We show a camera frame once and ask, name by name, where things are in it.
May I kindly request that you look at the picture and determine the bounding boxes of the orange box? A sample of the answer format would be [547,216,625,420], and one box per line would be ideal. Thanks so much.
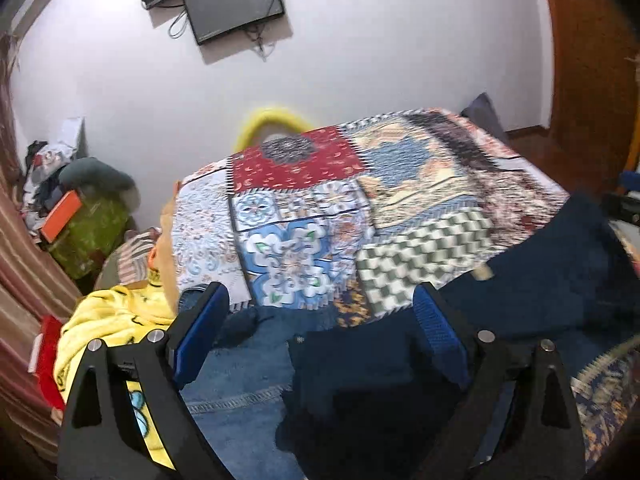
[40,191,82,243]

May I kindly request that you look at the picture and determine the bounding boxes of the dark grey cushion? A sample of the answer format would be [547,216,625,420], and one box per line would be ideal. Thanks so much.
[58,157,134,195]

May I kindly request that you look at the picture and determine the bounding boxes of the yellow printed garment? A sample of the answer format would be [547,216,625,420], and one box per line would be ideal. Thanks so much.
[52,278,177,470]

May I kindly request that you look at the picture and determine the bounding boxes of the patchwork patterned bedspread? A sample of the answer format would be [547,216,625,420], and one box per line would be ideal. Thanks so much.
[158,108,639,466]

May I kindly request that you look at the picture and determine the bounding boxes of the striped red curtain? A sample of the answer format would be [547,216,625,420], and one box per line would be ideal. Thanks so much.
[1,35,79,463]

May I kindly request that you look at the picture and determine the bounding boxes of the small black wall monitor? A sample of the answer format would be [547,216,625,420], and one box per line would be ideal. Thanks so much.
[183,0,285,46]

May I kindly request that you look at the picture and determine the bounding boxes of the blue denim jeans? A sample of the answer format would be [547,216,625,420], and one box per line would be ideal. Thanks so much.
[181,306,335,479]

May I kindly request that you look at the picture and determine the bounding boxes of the green patterned bag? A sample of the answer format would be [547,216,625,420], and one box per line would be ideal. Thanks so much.
[47,195,130,281]

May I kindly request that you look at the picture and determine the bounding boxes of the navy patterned hooded garment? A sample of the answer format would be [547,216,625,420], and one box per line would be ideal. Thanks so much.
[276,195,639,479]

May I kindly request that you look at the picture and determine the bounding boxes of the brown wooden door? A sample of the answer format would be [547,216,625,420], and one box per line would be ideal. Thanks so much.
[548,0,639,194]

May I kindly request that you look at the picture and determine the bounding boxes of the clutter pile in corner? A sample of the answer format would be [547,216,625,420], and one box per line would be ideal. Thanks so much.
[21,117,87,223]

